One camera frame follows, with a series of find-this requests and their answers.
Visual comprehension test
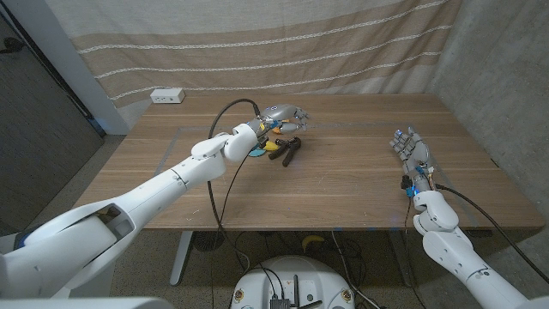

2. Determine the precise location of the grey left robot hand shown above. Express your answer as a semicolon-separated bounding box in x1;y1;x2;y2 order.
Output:
246;103;310;138

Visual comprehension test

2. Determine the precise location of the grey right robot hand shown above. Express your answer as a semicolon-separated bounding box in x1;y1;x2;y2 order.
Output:
389;126;435;196

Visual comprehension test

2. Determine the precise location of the black hand grip exerciser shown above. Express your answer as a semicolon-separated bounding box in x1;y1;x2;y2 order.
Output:
268;136;302;168

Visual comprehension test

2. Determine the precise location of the yellow banana under table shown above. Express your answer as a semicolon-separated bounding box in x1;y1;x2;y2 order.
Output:
301;234;326;253

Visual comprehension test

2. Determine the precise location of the brown striped woven mat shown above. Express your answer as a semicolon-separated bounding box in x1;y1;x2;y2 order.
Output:
45;0;464;130

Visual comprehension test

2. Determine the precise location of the grey table leg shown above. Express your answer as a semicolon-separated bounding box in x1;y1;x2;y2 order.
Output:
388;229;417;288

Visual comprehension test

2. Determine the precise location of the white power outlet box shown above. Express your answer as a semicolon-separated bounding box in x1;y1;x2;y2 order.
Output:
149;88;186;105

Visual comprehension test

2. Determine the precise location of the round black floor fan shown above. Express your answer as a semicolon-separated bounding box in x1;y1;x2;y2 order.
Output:
192;230;227;252

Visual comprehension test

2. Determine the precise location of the white robot torso base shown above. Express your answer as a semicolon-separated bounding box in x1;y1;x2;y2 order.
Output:
230;255;356;309

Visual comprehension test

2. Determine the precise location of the white table leg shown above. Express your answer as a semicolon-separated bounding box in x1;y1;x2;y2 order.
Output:
169;230;195;288

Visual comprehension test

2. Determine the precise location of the dark grey door panel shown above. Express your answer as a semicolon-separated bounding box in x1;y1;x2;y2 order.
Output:
0;12;106;233

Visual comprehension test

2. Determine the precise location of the blue and black pad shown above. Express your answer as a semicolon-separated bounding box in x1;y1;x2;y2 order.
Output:
13;231;33;251

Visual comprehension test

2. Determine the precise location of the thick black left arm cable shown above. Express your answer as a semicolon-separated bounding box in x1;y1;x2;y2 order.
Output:
207;98;262;276

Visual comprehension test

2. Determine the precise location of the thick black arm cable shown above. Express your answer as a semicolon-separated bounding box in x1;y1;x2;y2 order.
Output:
434;183;549;285
207;98;262;276

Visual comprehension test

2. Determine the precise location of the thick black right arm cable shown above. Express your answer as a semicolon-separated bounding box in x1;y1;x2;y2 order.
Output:
434;183;549;285

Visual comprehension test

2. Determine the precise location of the white door frame post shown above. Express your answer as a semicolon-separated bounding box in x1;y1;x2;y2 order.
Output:
3;0;130;136

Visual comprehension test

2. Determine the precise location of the black door handle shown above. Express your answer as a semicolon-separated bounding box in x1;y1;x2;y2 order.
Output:
0;36;26;55

